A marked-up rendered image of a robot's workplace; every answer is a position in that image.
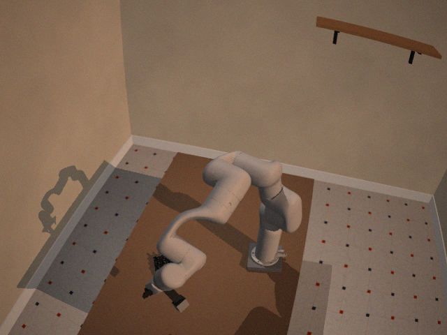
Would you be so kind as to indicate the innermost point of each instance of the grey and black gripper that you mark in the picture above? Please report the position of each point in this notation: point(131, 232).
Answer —
point(151, 289)

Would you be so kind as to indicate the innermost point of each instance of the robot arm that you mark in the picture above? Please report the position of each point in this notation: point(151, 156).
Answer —
point(230, 182)

